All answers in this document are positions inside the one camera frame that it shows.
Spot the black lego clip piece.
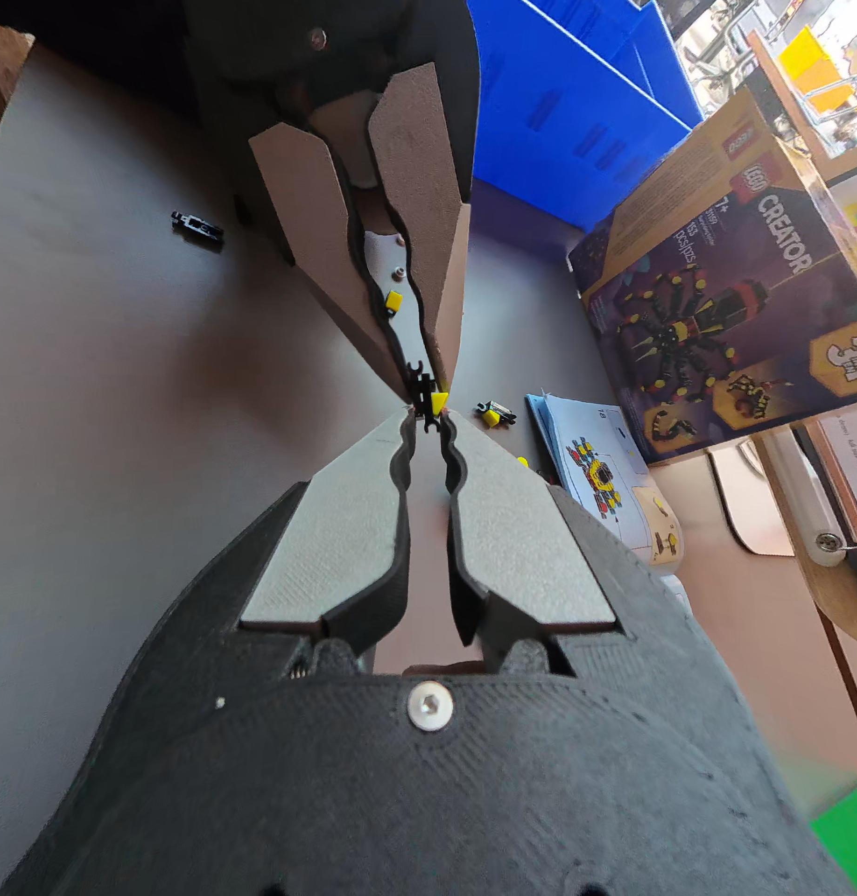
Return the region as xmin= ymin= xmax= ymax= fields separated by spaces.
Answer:
xmin=171 ymin=210 xmax=226 ymax=247

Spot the white stand rod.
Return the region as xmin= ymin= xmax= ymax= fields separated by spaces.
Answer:
xmin=754 ymin=428 xmax=848 ymax=568

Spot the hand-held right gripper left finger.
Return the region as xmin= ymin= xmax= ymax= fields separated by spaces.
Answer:
xmin=238 ymin=407 xmax=416 ymax=657

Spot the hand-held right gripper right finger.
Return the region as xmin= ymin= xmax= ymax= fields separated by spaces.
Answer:
xmin=439 ymin=410 xmax=628 ymax=670

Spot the printed instruction sheet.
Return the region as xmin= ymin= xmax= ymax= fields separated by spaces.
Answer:
xmin=817 ymin=412 xmax=857 ymax=546

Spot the blue storage bin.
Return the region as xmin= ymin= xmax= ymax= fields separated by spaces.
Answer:
xmin=465 ymin=0 xmax=693 ymax=232
xmin=523 ymin=0 xmax=706 ymax=130

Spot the green storage bin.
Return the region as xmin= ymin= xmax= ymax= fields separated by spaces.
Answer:
xmin=808 ymin=776 xmax=857 ymax=896

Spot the lego instruction booklet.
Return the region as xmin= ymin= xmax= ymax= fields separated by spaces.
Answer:
xmin=525 ymin=392 xmax=694 ymax=613

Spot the purple lego set box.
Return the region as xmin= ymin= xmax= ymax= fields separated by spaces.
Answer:
xmin=567 ymin=87 xmax=857 ymax=466

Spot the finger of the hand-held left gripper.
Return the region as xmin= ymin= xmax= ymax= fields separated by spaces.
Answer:
xmin=367 ymin=62 xmax=473 ymax=393
xmin=248 ymin=122 xmax=414 ymax=407

